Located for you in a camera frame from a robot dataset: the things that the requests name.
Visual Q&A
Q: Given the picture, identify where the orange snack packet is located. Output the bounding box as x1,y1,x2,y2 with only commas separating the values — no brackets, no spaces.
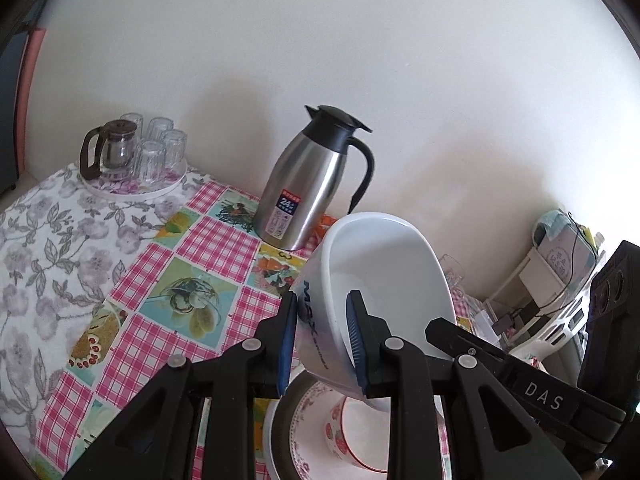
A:
314,214,337,240

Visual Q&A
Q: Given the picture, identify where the red patterned white bowl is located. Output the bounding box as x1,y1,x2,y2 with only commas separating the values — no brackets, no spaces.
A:
323,396,390,474

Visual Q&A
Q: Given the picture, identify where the grey paper bag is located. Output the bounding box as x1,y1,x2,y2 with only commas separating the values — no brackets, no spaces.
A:
537,220,597,290

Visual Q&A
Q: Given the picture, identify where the white round tray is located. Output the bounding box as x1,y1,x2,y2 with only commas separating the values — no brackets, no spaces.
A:
80,158,188,202

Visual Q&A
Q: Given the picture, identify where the clear glass mug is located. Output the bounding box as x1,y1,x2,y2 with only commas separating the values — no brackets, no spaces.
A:
439,255,465,290

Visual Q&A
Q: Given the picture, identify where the stainless steel thermos jug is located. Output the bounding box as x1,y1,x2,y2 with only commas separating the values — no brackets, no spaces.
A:
253,105,375,252

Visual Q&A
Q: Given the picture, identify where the small white cup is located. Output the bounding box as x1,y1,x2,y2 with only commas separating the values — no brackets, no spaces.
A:
292,212,456,400

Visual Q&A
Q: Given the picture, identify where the floral rimmed white plate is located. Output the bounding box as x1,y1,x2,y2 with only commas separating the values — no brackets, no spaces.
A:
290,382,390,479

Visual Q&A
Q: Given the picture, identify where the grey floral tablecloth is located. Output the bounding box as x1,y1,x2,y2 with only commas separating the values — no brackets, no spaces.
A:
1,164,210,458

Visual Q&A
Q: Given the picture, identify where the checkered fruit tablecloth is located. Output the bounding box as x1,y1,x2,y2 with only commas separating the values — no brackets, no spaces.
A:
34,179,486,480

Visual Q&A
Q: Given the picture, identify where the upturned drinking glass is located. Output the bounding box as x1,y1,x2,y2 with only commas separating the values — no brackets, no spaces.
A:
119,112,146,139
162,129,188,170
144,117,174,141
134,140,166,186

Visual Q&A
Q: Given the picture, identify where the stainless steel round pan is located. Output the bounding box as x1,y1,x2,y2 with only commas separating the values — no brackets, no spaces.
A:
262,366,452,480

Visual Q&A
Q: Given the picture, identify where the glass teapot black handle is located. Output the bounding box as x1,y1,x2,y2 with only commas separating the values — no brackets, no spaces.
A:
79,119,137,181

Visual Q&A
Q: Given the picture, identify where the white cutout shelf unit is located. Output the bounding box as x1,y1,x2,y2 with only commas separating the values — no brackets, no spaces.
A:
484,247,594,361

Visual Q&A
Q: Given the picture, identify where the pink chair back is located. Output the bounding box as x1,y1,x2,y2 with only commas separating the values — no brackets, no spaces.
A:
14,27,47,176

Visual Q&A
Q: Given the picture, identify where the teal cloth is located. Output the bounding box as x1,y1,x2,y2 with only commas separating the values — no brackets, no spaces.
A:
532,208,570,247

